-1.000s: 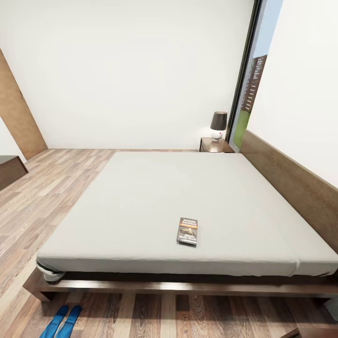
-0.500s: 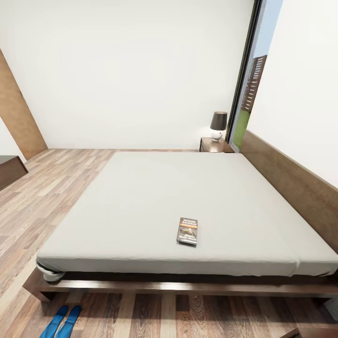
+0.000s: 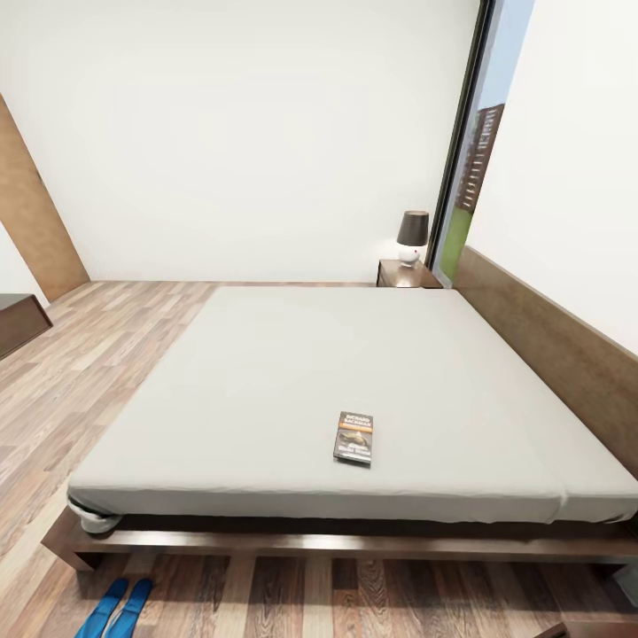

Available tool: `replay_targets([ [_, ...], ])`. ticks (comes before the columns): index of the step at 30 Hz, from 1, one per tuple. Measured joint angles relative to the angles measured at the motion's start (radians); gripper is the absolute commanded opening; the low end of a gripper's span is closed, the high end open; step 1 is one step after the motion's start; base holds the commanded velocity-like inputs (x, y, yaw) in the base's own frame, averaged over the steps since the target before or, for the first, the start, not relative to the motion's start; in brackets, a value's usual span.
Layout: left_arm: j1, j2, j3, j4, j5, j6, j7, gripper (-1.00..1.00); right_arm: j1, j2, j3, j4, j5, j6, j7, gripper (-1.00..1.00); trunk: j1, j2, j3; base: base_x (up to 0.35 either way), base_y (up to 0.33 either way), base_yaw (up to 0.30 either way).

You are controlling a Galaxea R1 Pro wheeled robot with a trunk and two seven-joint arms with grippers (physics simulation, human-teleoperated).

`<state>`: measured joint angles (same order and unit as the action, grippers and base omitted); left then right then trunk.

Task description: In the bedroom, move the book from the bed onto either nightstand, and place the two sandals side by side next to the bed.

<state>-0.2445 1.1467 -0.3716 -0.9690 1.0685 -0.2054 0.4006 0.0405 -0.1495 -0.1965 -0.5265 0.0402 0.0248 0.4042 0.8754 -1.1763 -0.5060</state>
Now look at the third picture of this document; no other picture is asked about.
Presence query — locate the hardback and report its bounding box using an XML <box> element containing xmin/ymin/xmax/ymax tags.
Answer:
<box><xmin>333</xmin><ymin>411</ymin><xmax>373</xmax><ymax>464</ymax></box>

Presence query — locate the sandal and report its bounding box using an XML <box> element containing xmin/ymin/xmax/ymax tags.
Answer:
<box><xmin>74</xmin><ymin>579</ymin><xmax>129</xmax><ymax>638</ymax></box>
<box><xmin>103</xmin><ymin>579</ymin><xmax>152</xmax><ymax>638</ymax></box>

